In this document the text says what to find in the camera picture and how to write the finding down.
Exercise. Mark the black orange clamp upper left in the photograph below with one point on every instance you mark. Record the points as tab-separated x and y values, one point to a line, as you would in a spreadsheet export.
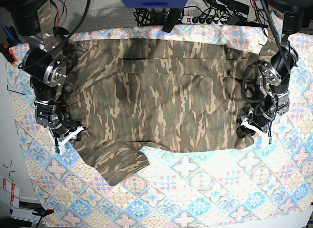
12	40

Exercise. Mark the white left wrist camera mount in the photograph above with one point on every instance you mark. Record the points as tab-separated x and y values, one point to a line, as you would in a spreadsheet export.
263	132

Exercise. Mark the red white label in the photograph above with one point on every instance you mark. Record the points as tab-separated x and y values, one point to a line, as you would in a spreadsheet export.
10	193

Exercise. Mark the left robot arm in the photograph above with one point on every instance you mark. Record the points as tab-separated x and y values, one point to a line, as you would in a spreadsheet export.
277	58

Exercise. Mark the patterned tablecloth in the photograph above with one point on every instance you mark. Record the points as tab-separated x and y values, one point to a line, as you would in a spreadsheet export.
193	190

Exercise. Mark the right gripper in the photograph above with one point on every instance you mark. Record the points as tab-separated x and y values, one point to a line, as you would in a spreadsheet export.
51	116

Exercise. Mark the camouflage T-shirt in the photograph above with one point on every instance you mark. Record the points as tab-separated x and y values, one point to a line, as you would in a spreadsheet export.
173	95

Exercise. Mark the white power strip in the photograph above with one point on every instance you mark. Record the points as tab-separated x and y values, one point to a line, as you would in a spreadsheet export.
204	20

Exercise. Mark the black clamp lower left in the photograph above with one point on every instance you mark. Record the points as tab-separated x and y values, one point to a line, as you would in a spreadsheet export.
41	212

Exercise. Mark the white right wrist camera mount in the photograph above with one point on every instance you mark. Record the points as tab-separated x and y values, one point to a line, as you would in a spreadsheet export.
61	141

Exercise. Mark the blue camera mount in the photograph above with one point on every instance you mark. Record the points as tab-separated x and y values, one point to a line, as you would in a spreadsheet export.
154	3

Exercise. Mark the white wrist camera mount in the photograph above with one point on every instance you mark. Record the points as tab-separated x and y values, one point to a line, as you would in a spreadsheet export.
61	141
263	132

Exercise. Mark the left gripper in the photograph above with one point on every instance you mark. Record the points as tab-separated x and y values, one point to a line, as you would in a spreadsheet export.
264	113

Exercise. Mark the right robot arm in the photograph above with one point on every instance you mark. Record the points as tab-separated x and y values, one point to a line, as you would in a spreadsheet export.
44	62

